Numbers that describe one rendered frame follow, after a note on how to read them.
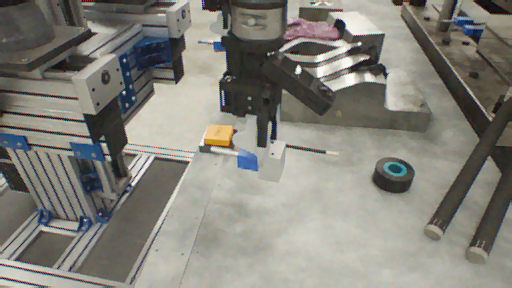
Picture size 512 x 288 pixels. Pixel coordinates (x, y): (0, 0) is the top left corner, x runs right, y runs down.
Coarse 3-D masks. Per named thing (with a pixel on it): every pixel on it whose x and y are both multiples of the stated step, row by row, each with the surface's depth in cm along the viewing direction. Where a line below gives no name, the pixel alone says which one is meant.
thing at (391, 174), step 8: (384, 160) 75; (392, 160) 75; (400, 160) 75; (376, 168) 73; (384, 168) 73; (392, 168) 75; (400, 168) 74; (408, 168) 73; (376, 176) 73; (384, 176) 71; (392, 176) 71; (400, 176) 71; (408, 176) 71; (376, 184) 74; (384, 184) 72; (392, 184) 71; (400, 184) 70; (408, 184) 71; (392, 192) 72; (400, 192) 72
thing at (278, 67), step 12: (276, 60) 48; (288, 60) 50; (264, 72) 48; (276, 72) 48; (288, 72) 47; (300, 72) 49; (288, 84) 48; (300, 84) 47; (312, 84) 49; (324, 84) 50; (300, 96) 48; (312, 96) 48; (324, 96) 48; (312, 108) 49; (324, 108) 48
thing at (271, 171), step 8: (272, 144) 60; (280, 144) 60; (216, 152) 62; (224, 152) 62; (232, 152) 61; (240, 152) 60; (248, 152) 60; (272, 152) 58; (280, 152) 58; (240, 160) 60; (248, 160) 59; (256, 160) 59; (272, 160) 57; (280, 160) 58; (248, 168) 60; (256, 168) 60; (264, 168) 59; (272, 168) 58; (280, 168) 59; (264, 176) 60; (272, 176) 59
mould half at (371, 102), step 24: (312, 72) 100; (360, 72) 88; (408, 72) 105; (288, 96) 89; (336, 96) 87; (360, 96) 87; (384, 96) 86; (408, 96) 93; (288, 120) 94; (312, 120) 93; (336, 120) 92; (360, 120) 91; (384, 120) 90; (408, 120) 89
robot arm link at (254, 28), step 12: (240, 12) 43; (252, 12) 43; (264, 12) 43; (276, 12) 43; (240, 24) 44; (252, 24) 43; (264, 24) 43; (276, 24) 44; (240, 36) 45; (252, 36) 44; (264, 36) 44; (276, 36) 45
